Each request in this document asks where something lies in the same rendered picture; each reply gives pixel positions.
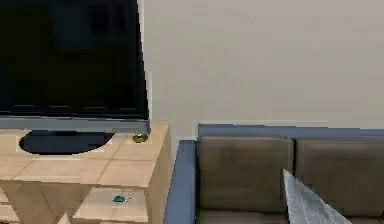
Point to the small teal and red object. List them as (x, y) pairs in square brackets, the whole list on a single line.
[(122, 199)]

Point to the small green round object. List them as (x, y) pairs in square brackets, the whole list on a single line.
[(140, 138)]

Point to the black television set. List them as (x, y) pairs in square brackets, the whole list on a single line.
[(70, 66)]

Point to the blue sofa with brown cushions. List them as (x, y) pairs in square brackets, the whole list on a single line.
[(246, 173)]

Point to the light wooden television stand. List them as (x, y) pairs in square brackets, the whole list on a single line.
[(126, 170)]

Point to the grey speckled pillow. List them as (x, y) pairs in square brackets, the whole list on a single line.
[(305, 203)]

